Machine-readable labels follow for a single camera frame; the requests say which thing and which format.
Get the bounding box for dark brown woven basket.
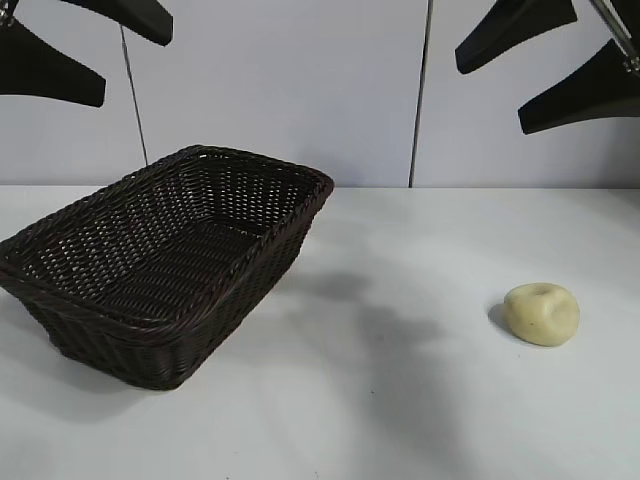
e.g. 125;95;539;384
0;144;335;391

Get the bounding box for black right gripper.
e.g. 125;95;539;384
454;0;640;135

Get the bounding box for pale yellow egg yolk pastry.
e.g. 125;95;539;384
503;282;581;347

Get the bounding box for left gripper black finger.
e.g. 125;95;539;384
0;20;108;109
74;0;174;49

